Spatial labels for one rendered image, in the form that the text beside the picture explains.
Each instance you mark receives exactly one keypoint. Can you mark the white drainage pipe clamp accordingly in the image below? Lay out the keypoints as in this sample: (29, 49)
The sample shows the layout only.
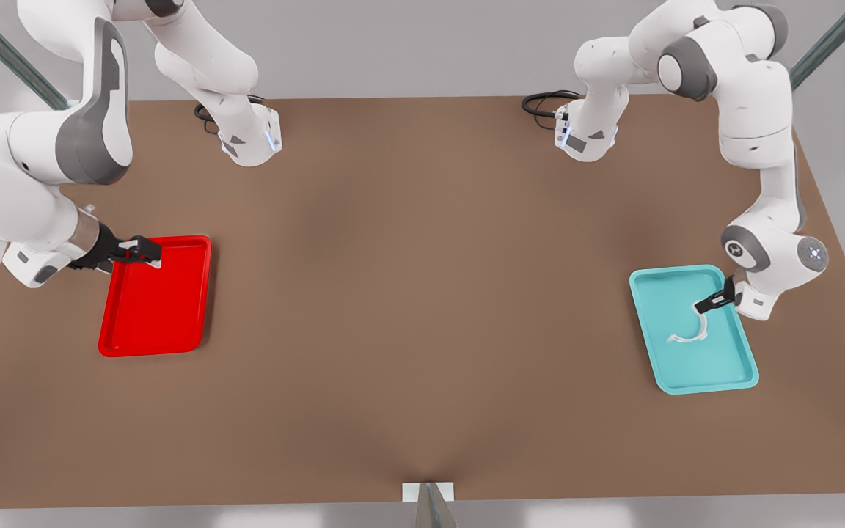
(692, 334)

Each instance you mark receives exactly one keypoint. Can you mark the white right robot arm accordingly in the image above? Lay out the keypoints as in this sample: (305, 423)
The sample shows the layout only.
(92, 110)

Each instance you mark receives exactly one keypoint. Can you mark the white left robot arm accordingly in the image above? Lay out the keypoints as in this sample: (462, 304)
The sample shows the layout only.
(752, 110)

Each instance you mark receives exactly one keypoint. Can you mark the silver frame post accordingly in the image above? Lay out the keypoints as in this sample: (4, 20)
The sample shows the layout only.
(833, 40)
(433, 506)
(8, 53)

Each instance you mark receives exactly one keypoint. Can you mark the teal rectangular tray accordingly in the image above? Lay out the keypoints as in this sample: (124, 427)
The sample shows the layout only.
(692, 330)

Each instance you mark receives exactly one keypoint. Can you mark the red rectangular tray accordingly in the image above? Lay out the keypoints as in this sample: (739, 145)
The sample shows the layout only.
(156, 295)

